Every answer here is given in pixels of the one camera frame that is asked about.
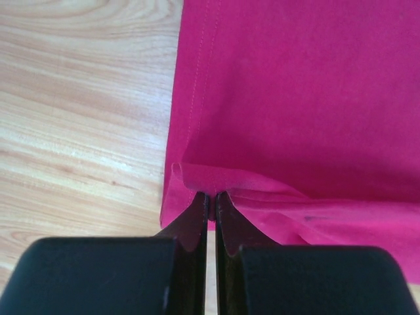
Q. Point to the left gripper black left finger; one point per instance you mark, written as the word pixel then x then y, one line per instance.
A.
pixel 160 274

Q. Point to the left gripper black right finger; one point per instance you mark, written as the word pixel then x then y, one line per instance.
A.
pixel 256 275

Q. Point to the magenta t shirt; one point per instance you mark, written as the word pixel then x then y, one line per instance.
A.
pixel 307 114

